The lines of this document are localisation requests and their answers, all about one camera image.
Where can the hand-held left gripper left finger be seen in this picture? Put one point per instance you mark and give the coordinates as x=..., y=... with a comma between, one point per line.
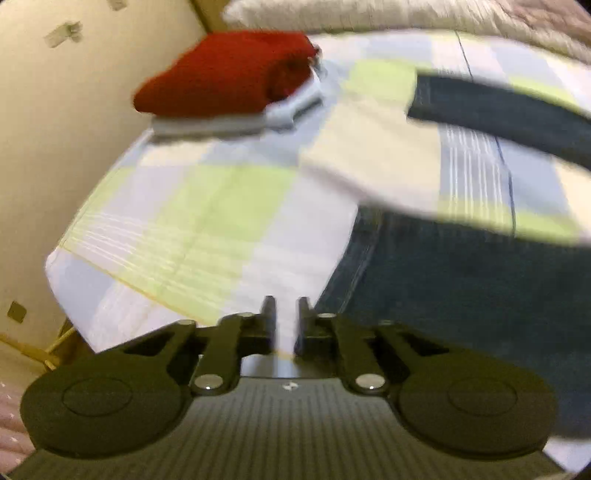
x=269, y=323

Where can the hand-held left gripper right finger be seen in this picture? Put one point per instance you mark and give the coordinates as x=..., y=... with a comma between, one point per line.
x=302, y=323

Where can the dark blue jeans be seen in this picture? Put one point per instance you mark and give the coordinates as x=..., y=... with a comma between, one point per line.
x=452, y=286

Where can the checked bed sheet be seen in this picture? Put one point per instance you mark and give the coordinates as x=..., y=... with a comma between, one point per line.
x=207, y=221

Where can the light blue folded garment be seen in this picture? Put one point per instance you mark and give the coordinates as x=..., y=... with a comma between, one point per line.
x=286, y=108

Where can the red folded garment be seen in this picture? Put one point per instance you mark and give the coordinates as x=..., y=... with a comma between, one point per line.
x=217, y=78

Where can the white pillow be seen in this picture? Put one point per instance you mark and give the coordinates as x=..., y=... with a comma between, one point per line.
x=369, y=14

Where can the pink quilt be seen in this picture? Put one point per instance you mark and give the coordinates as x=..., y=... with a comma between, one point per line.
x=549, y=11

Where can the wooden frame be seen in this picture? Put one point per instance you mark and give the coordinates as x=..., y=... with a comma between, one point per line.
x=41, y=350

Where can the wall socket plate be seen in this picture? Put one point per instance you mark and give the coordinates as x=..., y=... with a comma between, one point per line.
x=16, y=312

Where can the wall hook sticker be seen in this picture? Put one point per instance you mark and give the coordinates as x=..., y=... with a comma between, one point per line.
x=63, y=33
x=117, y=3

